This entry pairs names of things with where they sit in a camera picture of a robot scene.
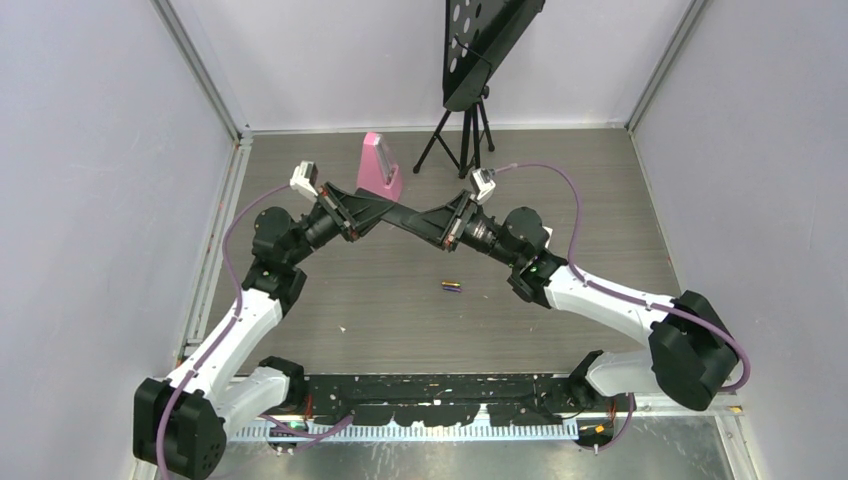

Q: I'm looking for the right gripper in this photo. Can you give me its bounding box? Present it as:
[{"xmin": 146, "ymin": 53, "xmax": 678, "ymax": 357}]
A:
[{"xmin": 403, "ymin": 190, "xmax": 523, "ymax": 268}]

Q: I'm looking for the black remote control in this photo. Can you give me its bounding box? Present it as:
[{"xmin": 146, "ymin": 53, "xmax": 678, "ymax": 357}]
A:
[{"xmin": 381, "ymin": 203, "xmax": 427, "ymax": 235}]

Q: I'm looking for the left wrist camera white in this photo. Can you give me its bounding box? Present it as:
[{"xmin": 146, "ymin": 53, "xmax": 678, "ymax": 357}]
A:
[{"xmin": 289, "ymin": 161, "xmax": 318, "ymax": 202}]

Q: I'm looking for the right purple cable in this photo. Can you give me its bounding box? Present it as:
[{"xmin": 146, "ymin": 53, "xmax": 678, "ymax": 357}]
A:
[{"xmin": 493, "ymin": 161, "xmax": 753, "ymax": 392}]

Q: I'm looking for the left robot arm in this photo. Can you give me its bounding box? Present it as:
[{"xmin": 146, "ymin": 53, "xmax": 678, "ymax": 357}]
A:
[{"xmin": 132, "ymin": 183, "xmax": 396, "ymax": 479}]

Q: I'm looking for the pink metronome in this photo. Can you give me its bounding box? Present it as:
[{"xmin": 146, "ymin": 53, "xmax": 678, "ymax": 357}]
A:
[{"xmin": 356, "ymin": 132, "xmax": 403, "ymax": 202}]

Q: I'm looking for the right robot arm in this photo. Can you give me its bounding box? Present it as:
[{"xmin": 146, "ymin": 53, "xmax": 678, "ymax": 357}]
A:
[{"xmin": 403, "ymin": 191, "xmax": 742, "ymax": 411}]

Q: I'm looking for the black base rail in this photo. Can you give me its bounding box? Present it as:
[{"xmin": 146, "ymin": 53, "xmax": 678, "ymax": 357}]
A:
[{"xmin": 283, "ymin": 373, "xmax": 605, "ymax": 427}]

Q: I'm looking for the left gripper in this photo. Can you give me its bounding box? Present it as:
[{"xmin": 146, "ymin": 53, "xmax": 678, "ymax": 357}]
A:
[{"xmin": 286, "ymin": 182, "xmax": 393, "ymax": 266}]

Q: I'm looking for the black music stand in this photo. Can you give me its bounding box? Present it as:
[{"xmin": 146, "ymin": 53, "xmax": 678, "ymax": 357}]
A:
[{"xmin": 412, "ymin": 0, "xmax": 545, "ymax": 179}]

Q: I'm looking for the purple cable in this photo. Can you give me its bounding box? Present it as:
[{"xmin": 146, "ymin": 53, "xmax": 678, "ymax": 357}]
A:
[
  {"xmin": 154, "ymin": 184, "xmax": 296, "ymax": 480},
  {"xmin": 493, "ymin": 161, "xmax": 753, "ymax": 392}
]

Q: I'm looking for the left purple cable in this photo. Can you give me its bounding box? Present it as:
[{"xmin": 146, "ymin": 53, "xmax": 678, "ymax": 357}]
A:
[{"xmin": 154, "ymin": 184, "xmax": 296, "ymax": 480}]

